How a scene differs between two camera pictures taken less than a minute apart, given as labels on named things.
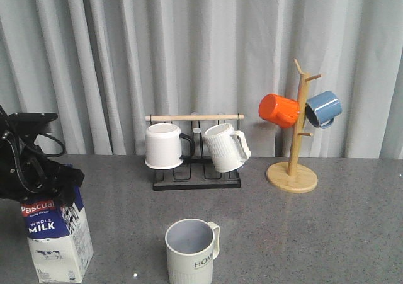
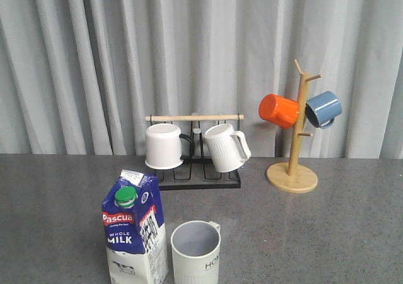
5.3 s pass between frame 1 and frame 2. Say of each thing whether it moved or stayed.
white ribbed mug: stayed
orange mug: stayed
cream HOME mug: stayed
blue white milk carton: moved
